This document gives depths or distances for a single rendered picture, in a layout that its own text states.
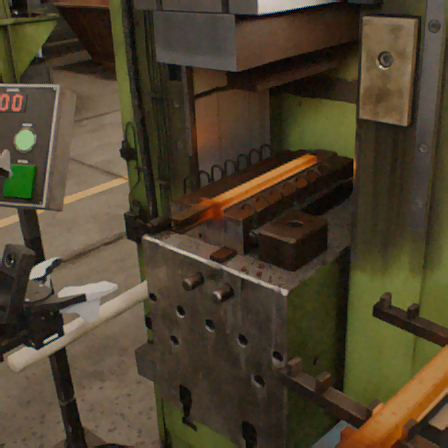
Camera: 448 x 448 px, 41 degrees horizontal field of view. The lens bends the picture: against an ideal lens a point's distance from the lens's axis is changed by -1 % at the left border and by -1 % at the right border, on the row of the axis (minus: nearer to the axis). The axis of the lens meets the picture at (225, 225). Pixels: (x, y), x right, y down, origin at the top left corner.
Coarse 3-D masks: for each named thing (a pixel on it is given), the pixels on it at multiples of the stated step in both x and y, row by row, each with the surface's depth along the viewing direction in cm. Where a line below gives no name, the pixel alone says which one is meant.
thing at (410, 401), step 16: (432, 368) 73; (416, 384) 71; (432, 384) 71; (400, 400) 69; (416, 400) 69; (432, 400) 71; (384, 416) 67; (400, 416) 66; (416, 416) 68; (352, 432) 64; (368, 432) 64; (384, 432) 64; (400, 432) 66
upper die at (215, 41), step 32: (160, 32) 112; (192, 32) 107; (224, 32) 102; (256, 32) 105; (288, 32) 112; (320, 32) 120; (352, 32) 129; (192, 64) 110; (224, 64) 105; (256, 64) 107
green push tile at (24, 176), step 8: (16, 168) 135; (24, 168) 135; (32, 168) 134; (16, 176) 135; (24, 176) 135; (32, 176) 134; (8, 184) 136; (16, 184) 135; (24, 184) 134; (32, 184) 134; (8, 192) 135; (16, 192) 135; (24, 192) 134; (32, 192) 134
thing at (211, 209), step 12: (312, 156) 142; (276, 168) 135; (288, 168) 135; (252, 180) 129; (264, 180) 129; (228, 192) 124; (240, 192) 124; (204, 204) 118; (216, 204) 117; (180, 216) 113; (192, 216) 114; (204, 216) 118; (216, 216) 118; (180, 228) 114; (192, 228) 115
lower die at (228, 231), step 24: (264, 168) 141; (336, 168) 138; (192, 192) 132; (216, 192) 129; (264, 192) 127; (288, 192) 127; (312, 192) 133; (240, 216) 117; (264, 216) 121; (216, 240) 122; (240, 240) 118
